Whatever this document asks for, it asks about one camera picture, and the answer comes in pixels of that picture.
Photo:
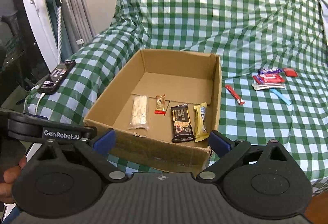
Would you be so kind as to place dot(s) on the dark brown cracker packet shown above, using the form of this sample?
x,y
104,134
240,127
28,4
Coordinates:
x,y
182,127

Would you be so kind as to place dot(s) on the silver snack packet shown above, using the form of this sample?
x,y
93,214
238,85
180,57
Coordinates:
x,y
258,87

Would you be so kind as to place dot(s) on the black smartphone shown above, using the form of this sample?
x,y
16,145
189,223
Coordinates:
x,y
56,77

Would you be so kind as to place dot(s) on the white rice cracker packet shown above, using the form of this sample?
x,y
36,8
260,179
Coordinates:
x,y
139,113

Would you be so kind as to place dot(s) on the person left hand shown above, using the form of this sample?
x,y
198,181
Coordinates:
x,y
9,177

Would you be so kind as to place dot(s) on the red thin snack stick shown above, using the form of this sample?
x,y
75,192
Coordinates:
x,y
236,96

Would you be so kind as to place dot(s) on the light blue snack stick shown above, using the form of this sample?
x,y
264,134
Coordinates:
x,y
281,96

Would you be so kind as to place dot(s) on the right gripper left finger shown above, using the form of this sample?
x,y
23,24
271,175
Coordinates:
x,y
95,151

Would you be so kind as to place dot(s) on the brown cardboard box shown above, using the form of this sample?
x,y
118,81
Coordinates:
x,y
150,104

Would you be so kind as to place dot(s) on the yellow snack bar packet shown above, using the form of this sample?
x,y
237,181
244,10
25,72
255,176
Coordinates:
x,y
201,132

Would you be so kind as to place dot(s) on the grey curtain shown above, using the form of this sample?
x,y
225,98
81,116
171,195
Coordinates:
x,y
77,28

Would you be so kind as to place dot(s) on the red white snack packet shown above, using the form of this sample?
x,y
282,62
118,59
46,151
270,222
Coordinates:
x,y
268,79

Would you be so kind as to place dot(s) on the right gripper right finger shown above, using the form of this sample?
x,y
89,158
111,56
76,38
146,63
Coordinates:
x,y
231,154

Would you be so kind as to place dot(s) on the green white checkered cloth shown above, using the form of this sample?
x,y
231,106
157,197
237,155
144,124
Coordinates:
x,y
247,35

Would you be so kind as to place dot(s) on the red flat snack packet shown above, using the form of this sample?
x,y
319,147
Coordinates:
x,y
290,72

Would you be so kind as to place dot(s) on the purple snack packet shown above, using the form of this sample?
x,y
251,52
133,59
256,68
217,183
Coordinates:
x,y
274,70

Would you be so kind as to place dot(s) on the small orange red candy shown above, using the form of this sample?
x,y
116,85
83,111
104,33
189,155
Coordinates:
x,y
160,105

